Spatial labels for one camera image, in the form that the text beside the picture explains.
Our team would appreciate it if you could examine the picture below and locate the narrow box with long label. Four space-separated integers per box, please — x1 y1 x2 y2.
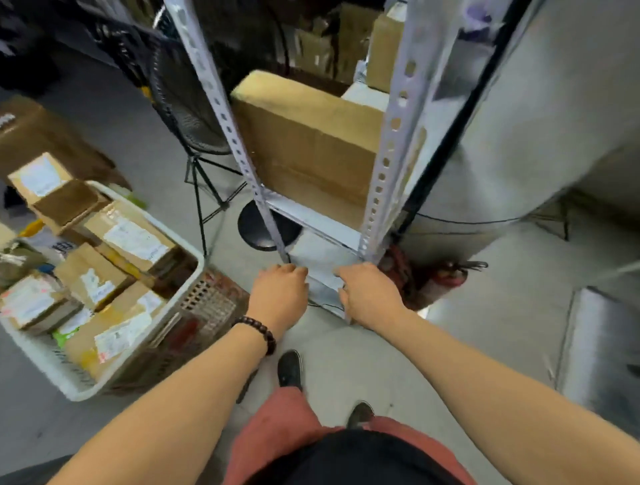
82 199 177 273

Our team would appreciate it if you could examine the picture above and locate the person's left forearm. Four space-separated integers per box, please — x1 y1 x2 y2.
49 327 271 485

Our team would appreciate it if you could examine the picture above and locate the white plastic basket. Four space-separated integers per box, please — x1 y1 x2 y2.
0 179 207 402

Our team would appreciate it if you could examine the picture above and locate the white paper sign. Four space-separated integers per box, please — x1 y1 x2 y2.
25 235 76 266

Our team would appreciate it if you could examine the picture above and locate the yellow-taped cardboard parcel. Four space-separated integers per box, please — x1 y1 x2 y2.
62 282 169 382

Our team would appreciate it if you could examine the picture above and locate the small green and white box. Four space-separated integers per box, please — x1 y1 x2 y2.
107 183 149 211

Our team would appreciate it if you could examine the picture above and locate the person's black shoe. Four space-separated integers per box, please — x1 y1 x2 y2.
346 401 375 430
277 349 305 392

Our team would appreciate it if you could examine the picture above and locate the dark bead bracelet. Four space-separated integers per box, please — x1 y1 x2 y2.
232 315 277 356

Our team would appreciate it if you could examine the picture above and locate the pale purple plastic bag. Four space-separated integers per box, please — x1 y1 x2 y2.
459 0 496 41

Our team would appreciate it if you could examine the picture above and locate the black wall cable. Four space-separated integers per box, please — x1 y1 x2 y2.
415 209 571 241

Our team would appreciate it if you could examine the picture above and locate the red and black floor tool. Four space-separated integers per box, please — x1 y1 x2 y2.
385 244 489 310

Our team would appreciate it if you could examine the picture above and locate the big plain cardboard sheet box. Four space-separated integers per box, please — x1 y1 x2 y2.
229 69 429 231

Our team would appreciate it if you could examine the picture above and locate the person's red trouser leg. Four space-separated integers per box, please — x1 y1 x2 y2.
365 417 476 485
222 387 346 485

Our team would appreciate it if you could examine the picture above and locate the corrugated parcel yellow tape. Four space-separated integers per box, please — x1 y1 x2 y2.
95 242 156 288

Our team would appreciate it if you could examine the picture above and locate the white flat board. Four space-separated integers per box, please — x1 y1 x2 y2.
289 235 361 320

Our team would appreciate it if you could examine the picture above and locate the person's right hand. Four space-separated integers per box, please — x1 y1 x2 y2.
333 262 409 332

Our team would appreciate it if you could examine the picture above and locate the person's left hand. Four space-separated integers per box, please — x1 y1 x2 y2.
246 263 310 340

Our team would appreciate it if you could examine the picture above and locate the person's black shirt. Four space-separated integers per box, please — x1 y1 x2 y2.
247 429 463 485

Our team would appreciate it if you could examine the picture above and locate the person's right forearm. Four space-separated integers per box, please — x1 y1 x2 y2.
379 309 640 485

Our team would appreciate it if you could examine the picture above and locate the dark brown cardboard carton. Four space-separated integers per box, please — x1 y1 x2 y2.
295 2 381 86

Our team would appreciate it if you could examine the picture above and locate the white perforated metal rack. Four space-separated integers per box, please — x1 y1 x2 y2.
162 0 501 320

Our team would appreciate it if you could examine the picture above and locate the black standing fan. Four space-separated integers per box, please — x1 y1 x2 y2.
149 9 303 252

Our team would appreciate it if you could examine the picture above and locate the small box with torn label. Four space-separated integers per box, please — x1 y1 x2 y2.
52 243 136 312

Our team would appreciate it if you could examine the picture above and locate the black tripod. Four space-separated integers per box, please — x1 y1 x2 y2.
85 15 249 258

